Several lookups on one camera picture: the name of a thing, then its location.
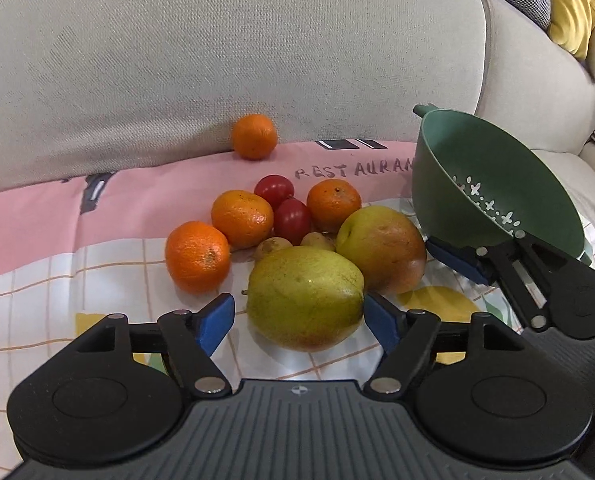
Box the red yellow apple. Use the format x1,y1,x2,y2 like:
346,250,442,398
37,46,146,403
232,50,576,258
337,205,427,294

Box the mandarin by sofa back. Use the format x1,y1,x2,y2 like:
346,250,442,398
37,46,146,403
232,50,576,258
231,114,278,160

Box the middle mandarin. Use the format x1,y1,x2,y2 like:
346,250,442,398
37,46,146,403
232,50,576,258
210,190,273,250

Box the mandarin near restaurant text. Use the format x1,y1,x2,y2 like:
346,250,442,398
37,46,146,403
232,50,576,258
306,179,363,233

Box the front left mandarin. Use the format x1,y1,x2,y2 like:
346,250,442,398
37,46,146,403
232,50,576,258
165,221,231,294

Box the beige sofa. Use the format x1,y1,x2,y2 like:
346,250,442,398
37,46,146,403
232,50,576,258
0,0,595,241

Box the green yellow pear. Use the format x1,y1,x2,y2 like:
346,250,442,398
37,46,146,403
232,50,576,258
246,246,365,352

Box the green plastic colander bowl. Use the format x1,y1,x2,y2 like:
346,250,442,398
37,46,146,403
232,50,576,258
411,104,591,264

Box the pink checked picnic cloth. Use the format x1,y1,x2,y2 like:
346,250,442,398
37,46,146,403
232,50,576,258
0,138,595,480

